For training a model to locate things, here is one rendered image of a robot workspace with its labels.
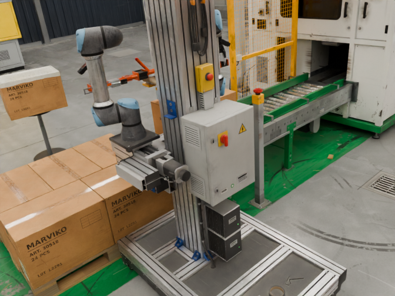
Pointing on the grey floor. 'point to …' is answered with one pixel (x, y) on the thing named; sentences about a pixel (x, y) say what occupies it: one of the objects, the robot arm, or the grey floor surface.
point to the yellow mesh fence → (262, 41)
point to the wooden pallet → (109, 254)
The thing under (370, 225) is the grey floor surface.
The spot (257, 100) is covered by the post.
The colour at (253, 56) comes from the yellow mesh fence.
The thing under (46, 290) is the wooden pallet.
